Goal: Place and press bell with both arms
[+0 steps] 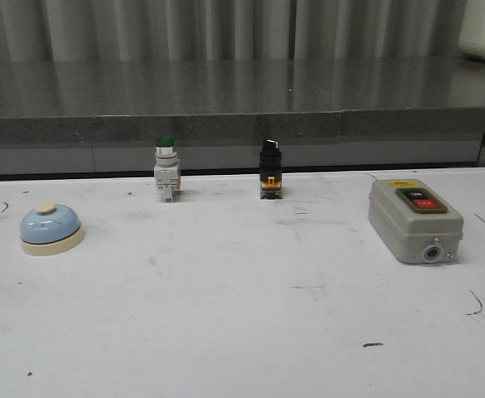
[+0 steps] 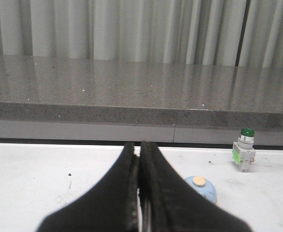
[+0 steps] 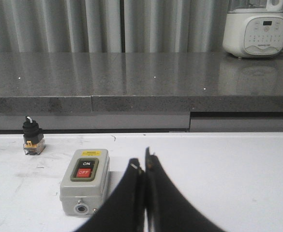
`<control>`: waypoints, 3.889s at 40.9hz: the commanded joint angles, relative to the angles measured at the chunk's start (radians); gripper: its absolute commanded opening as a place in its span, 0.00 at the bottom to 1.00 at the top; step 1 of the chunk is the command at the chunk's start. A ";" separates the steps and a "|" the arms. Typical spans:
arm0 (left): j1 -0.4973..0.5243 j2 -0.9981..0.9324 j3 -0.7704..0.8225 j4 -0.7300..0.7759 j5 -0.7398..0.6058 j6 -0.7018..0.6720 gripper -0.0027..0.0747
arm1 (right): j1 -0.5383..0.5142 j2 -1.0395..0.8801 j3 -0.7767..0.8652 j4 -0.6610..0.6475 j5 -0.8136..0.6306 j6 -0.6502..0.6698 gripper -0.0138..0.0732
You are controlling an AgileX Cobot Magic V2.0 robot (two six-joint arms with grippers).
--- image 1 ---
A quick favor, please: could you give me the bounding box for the blue desk call bell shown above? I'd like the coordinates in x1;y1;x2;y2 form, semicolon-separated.
19;202;85;256

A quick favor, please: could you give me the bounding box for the black selector knob switch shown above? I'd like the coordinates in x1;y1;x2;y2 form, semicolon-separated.
259;139;282;199

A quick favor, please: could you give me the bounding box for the green push button switch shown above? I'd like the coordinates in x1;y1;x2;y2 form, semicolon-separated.
154;137;181;201

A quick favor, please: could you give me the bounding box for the grey on-off switch box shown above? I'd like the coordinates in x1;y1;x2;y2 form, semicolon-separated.
368;179;464;264

